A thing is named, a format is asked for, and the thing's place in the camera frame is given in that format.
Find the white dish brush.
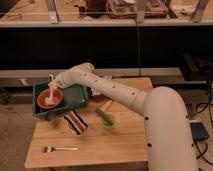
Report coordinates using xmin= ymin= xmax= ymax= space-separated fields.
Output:
xmin=45 ymin=74 xmax=57 ymax=106

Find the red bowl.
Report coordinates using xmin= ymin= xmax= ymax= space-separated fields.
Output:
xmin=37 ymin=89 xmax=63 ymax=109

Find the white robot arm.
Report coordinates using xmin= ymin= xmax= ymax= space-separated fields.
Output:
xmin=55 ymin=63 xmax=199 ymax=171

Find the white crumpled cloth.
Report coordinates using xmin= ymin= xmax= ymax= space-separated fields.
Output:
xmin=90 ymin=88 xmax=101 ymax=96

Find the green plastic tray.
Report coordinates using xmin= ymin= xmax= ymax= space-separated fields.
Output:
xmin=32 ymin=81 xmax=88 ymax=118

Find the green cup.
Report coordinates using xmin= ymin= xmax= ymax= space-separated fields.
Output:
xmin=102 ymin=114 xmax=115 ymax=130

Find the striped folded cloth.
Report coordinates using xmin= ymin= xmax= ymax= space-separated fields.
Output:
xmin=64 ymin=111 xmax=88 ymax=135

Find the wooden table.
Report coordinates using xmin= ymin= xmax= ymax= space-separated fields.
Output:
xmin=24 ymin=77 xmax=154 ymax=170

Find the dark metal cup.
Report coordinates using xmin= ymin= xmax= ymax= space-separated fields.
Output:
xmin=45 ymin=112 xmax=57 ymax=122

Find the silver fork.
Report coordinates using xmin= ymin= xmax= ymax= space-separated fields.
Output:
xmin=42 ymin=146 xmax=78 ymax=153

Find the black foot pedal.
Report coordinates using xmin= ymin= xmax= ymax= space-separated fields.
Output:
xmin=190 ymin=122 xmax=209 ymax=141

